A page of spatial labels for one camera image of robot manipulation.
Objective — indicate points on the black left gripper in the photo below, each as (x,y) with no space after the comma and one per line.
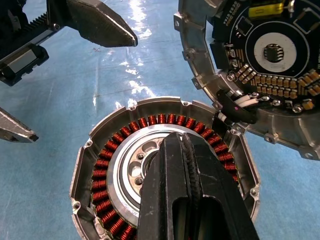
(22,60)

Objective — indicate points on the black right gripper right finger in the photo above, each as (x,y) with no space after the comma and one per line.
(220,200)

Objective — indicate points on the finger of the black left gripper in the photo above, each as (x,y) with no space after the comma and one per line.
(105,27)

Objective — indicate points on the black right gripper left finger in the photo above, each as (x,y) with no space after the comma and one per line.
(165,190)

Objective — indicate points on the silver motor housing copper coils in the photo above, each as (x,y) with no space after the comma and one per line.
(80,172)

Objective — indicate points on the silver motor lid circuit board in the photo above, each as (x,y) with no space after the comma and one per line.
(275,130)

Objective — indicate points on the blue plastic table cover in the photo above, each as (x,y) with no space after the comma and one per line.
(62,87)

